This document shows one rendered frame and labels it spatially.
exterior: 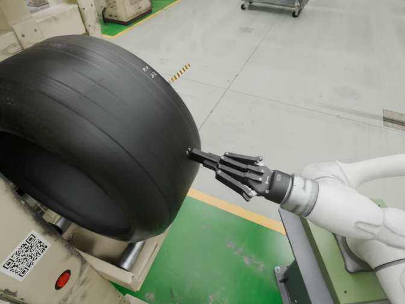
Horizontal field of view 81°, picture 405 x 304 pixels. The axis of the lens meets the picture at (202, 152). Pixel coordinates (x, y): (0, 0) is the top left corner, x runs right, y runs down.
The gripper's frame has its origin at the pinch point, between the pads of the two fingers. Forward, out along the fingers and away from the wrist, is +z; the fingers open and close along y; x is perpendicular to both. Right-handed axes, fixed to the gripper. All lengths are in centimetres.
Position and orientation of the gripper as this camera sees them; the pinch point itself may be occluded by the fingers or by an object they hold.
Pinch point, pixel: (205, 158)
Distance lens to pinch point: 58.5
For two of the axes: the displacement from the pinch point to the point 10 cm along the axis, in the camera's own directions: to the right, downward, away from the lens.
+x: -1.3, 6.4, 7.6
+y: -3.5, 6.8, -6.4
